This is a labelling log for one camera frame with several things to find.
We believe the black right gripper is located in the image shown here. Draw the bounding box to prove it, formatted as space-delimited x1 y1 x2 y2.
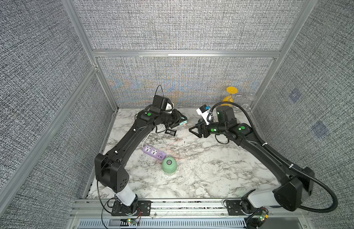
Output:
189 118 230 139

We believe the aluminium front rail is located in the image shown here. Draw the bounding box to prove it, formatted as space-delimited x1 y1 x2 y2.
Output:
66 198 314 229

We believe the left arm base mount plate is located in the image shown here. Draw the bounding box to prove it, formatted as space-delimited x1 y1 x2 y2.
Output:
111 200 152 217

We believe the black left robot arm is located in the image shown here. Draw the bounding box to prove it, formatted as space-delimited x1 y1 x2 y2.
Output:
95 107 187 207

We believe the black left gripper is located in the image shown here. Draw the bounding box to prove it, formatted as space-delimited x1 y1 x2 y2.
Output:
159 109 187 129

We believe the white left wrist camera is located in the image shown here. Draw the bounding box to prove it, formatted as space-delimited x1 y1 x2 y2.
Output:
152 95 174 112

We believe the chrome stand with yellow cups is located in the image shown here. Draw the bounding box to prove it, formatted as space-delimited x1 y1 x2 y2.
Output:
223 86 257 114

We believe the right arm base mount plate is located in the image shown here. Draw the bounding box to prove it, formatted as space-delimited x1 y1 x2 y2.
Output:
223 199 245 216

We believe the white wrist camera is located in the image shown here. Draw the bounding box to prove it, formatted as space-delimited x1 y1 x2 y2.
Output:
197 105 214 125
152 95 174 112

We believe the pink USB charging cable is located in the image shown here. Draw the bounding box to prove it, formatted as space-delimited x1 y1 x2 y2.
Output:
156 123 192 164

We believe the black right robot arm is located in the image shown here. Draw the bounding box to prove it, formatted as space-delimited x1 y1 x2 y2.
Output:
189 102 338 215

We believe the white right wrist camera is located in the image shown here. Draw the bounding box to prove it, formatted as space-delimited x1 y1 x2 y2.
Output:
197 105 214 125

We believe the purple power strip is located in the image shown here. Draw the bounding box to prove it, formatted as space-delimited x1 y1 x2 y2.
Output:
142 145 166 161

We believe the black snack bar wrapper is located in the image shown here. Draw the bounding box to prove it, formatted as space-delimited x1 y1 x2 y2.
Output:
165 129 177 136

